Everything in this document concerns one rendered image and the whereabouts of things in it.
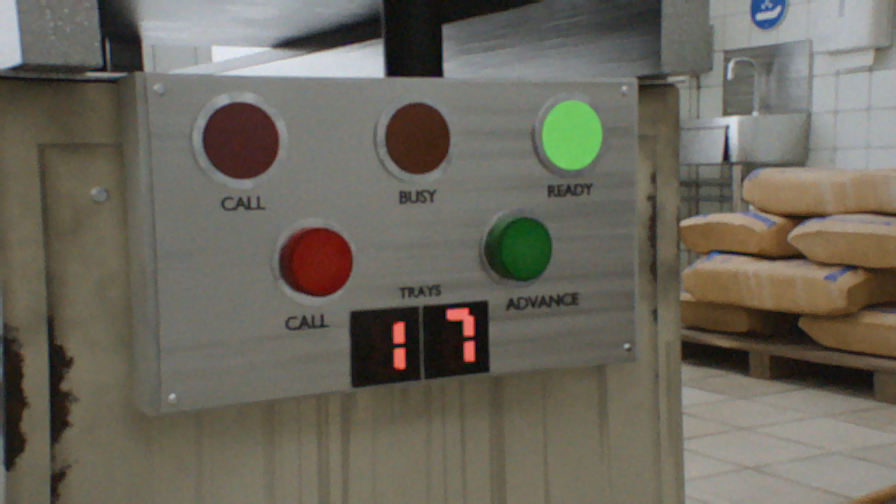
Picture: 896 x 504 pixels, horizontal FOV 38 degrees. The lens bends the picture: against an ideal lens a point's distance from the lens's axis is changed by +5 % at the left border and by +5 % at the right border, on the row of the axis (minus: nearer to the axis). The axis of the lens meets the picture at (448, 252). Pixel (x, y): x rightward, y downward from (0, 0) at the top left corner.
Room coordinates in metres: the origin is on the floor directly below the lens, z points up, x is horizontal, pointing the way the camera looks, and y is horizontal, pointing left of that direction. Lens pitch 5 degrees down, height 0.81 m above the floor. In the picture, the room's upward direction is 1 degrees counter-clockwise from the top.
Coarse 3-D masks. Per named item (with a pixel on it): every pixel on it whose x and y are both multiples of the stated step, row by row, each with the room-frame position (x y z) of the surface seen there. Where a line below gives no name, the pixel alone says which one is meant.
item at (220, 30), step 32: (128, 0) 0.80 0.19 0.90; (160, 0) 0.80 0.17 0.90; (192, 0) 0.80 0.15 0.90; (224, 0) 0.79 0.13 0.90; (256, 0) 0.79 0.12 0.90; (288, 0) 0.79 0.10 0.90; (320, 0) 0.79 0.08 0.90; (352, 0) 0.80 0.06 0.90; (448, 0) 0.80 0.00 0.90; (128, 32) 1.01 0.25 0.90; (160, 32) 1.01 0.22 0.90; (192, 32) 1.00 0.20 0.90; (224, 32) 1.00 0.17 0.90; (256, 32) 1.00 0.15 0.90; (288, 32) 1.00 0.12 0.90; (320, 32) 1.00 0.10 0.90
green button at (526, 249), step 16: (512, 224) 0.57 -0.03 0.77; (528, 224) 0.57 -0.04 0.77; (496, 240) 0.56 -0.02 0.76; (512, 240) 0.56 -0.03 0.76; (528, 240) 0.57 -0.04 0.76; (544, 240) 0.57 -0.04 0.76; (496, 256) 0.56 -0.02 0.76; (512, 256) 0.56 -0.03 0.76; (528, 256) 0.57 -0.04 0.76; (544, 256) 0.57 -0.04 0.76; (512, 272) 0.56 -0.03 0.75; (528, 272) 0.57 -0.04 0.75
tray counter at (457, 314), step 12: (456, 312) 0.56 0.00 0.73; (444, 324) 0.56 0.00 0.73; (468, 324) 0.56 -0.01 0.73; (444, 336) 0.56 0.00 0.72; (456, 336) 0.56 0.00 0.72; (468, 336) 0.56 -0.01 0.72; (444, 348) 0.56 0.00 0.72; (468, 348) 0.56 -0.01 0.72; (444, 360) 0.56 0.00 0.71; (456, 360) 0.56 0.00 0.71; (468, 360) 0.56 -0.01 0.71
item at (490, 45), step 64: (512, 0) 0.74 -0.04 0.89; (576, 0) 0.68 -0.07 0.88; (640, 0) 0.63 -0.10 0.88; (704, 0) 0.62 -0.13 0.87; (256, 64) 1.19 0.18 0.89; (320, 64) 1.04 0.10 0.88; (448, 64) 0.82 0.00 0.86; (512, 64) 0.74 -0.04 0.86; (576, 64) 0.68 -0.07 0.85; (640, 64) 0.63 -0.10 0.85; (704, 64) 0.62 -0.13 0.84
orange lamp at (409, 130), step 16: (400, 112) 0.55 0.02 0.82; (416, 112) 0.55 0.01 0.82; (432, 112) 0.55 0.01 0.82; (400, 128) 0.55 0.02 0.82; (416, 128) 0.55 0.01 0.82; (432, 128) 0.55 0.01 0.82; (448, 128) 0.56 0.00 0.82; (400, 144) 0.55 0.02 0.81; (416, 144) 0.55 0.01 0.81; (432, 144) 0.55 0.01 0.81; (448, 144) 0.56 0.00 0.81; (400, 160) 0.55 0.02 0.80; (416, 160) 0.55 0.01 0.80; (432, 160) 0.55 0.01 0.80
